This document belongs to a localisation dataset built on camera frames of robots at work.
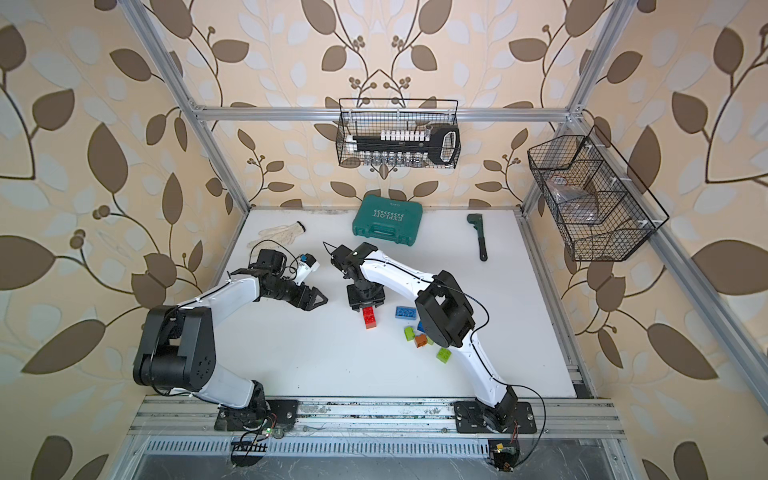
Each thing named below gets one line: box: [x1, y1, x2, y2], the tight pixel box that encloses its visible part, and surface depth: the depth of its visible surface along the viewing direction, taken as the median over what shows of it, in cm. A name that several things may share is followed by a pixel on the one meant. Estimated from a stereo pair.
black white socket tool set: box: [346, 125, 461, 166], surface depth 86 cm
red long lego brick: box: [362, 306, 377, 329], surface depth 89 cm
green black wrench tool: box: [466, 213, 488, 262], surface depth 117 cm
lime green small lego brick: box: [436, 347, 452, 364], surface depth 85 cm
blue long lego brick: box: [395, 306, 417, 320], surface depth 93 cm
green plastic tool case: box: [352, 194, 424, 246], surface depth 114 cm
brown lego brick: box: [414, 334, 428, 348], surface depth 87 cm
